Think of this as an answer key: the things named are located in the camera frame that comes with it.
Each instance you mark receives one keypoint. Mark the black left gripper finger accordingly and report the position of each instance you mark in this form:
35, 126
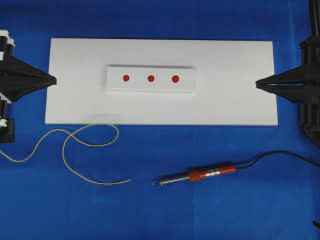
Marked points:
11, 66
15, 90

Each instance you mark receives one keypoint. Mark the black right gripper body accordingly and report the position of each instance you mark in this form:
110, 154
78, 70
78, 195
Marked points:
310, 112

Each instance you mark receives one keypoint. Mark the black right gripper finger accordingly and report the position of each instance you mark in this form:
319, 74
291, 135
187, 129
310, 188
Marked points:
304, 74
298, 94

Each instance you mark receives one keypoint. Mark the red handled soldering iron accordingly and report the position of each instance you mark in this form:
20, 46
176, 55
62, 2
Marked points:
197, 175

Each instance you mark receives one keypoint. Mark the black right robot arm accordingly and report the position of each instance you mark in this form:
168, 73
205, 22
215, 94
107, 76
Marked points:
314, 13

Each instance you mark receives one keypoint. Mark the large white foam board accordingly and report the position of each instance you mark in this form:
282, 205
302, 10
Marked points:
226, 72

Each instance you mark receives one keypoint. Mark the small raised white board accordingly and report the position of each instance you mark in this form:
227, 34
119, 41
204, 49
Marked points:
148, 78

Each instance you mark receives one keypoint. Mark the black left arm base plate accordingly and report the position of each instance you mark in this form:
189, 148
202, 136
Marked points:
7, 134

